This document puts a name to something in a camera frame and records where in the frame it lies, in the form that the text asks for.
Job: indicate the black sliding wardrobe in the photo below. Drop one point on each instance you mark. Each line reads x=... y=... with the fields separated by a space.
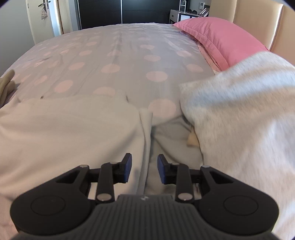
x=94 y=13

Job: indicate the white sweatshirt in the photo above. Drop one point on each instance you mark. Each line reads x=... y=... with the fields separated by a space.
x=43 y=138

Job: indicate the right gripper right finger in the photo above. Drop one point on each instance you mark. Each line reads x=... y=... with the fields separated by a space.
x=181 y=176

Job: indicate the khaki folded garment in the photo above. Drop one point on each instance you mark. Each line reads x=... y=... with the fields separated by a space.
x=7 y=86

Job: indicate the light grey garment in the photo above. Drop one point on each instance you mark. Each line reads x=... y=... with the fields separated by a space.
x=170 y=139

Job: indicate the grey fleece blanket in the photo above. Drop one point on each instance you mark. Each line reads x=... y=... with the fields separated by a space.
x=244 y=121

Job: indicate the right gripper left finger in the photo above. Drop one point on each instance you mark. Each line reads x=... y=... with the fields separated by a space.
x=108 y=175

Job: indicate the white door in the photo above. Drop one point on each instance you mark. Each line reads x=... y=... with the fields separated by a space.
x=44 y=19

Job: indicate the polka dot bed cover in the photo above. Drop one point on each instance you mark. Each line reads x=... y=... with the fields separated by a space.
x=146 y=61

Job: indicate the beige padded headboard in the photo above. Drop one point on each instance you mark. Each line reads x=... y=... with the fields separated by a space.
x=270 y=22

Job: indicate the white nightstand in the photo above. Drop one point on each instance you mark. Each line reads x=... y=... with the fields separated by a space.
x=176 y=16

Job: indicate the pink pillow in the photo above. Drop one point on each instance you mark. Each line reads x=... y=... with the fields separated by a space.
x=225 y=42

